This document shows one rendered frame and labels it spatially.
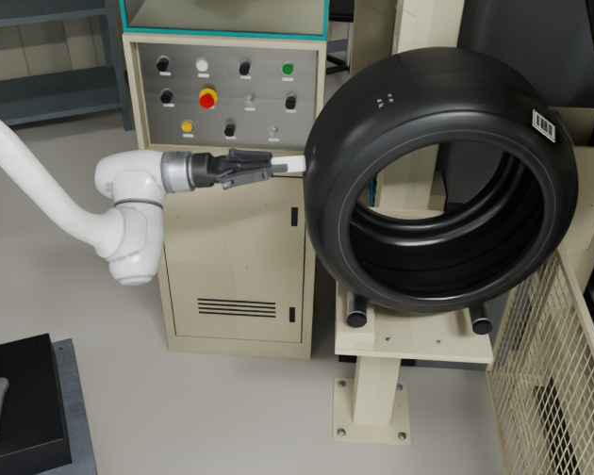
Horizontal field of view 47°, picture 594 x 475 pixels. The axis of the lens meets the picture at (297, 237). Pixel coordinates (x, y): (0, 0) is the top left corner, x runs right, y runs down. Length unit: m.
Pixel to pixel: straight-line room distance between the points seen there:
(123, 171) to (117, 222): 0.13
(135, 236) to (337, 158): 0.43
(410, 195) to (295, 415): 1.03
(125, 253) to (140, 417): 1.22
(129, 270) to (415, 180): 0.76
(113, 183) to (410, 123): 0.62
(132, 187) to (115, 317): 1.48
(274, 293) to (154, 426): 0.62
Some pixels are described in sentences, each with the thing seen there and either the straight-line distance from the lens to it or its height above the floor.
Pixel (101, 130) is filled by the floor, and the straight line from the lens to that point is 4.11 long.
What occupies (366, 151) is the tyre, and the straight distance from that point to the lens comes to 1.27.
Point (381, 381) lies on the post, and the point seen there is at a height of 0.25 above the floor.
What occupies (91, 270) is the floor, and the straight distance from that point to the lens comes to 3.11.
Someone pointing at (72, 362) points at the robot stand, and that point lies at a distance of 1.86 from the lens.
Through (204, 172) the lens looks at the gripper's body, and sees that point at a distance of 1.42.
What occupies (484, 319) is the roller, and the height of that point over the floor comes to 0.92.
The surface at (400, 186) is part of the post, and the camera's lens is 1.76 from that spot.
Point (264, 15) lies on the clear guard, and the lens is 1.88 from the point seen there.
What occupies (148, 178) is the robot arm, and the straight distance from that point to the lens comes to 1.44.
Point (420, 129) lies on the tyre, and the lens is 1.26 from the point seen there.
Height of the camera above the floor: 2.01
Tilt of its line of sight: 39 degrees down
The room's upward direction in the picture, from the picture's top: 1 degrees clockwise
